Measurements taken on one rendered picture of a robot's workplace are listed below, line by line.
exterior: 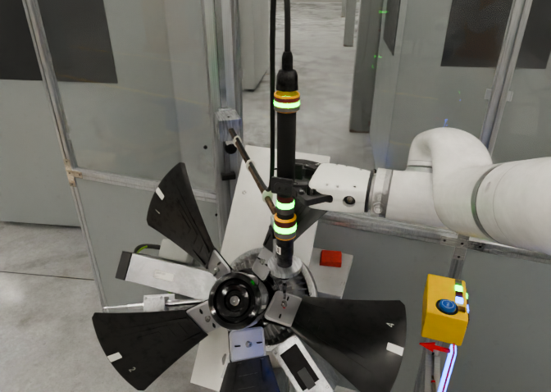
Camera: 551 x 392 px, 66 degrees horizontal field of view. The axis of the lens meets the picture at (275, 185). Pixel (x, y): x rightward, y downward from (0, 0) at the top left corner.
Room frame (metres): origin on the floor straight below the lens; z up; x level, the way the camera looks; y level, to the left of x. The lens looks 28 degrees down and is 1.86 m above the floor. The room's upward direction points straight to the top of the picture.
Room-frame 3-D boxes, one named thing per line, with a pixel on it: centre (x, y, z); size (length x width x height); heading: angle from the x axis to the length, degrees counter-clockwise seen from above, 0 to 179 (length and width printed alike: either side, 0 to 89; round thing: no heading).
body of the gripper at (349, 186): (0.66, -0.12, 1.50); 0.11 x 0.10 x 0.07; 71
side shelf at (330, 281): (1.25, -0.09, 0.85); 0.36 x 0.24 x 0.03; 71
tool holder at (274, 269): (0.70, -0.02, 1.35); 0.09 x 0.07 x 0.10; 16
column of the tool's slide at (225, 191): (1.38, 0.18, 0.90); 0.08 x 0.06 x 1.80; 106
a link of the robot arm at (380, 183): (0.64, -0.18, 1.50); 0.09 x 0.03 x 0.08; 161
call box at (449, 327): (0.85, -0.46, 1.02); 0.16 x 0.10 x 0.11; 161
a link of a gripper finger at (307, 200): (0.63, -0.07, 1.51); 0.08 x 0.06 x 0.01; 142
